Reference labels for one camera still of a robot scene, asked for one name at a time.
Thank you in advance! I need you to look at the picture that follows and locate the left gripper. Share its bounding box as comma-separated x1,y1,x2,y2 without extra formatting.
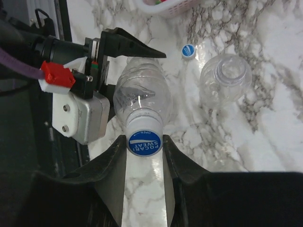
84,28,167,97

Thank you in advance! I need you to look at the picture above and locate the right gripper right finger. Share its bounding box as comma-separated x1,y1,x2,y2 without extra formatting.
163,135,303,227

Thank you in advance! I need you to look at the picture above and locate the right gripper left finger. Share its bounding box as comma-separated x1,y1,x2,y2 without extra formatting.
0,135,126,227

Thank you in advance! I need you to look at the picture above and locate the clear bottle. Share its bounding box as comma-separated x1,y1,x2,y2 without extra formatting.
113,57,173,126
199,54,252,109

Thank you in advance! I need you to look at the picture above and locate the blue cap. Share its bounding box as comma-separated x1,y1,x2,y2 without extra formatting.
125,115,163,157
181,44,196,60

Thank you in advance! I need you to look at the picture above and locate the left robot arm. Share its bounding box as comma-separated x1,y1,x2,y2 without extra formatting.
0,10,166,100

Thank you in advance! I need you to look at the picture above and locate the standing clear bottle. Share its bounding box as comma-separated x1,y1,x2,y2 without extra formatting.
199,54,252,109

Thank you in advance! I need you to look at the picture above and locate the white plastic basket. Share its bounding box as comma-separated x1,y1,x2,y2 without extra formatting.
134,0,202,18

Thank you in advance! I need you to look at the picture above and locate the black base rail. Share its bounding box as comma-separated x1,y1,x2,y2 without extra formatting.
28,0,74,48

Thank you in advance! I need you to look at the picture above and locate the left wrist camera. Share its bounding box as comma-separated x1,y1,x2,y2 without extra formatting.
52,92,110,145

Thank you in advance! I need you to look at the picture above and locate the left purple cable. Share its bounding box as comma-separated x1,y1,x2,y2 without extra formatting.
0,47,45,80

